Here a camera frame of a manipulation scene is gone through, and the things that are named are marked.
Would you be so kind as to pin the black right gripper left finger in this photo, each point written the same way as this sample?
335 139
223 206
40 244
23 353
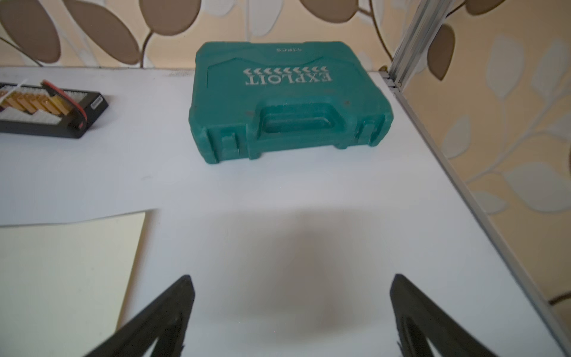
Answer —
160 327

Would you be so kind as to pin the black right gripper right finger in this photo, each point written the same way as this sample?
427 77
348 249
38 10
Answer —
422 325

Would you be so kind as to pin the green plastic tool case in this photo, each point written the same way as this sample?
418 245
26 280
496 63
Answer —
255 98

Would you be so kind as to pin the black tray with gold connectors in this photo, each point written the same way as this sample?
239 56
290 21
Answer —
48 110

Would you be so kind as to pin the aluminium frame post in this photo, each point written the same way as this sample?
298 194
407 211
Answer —
489 85

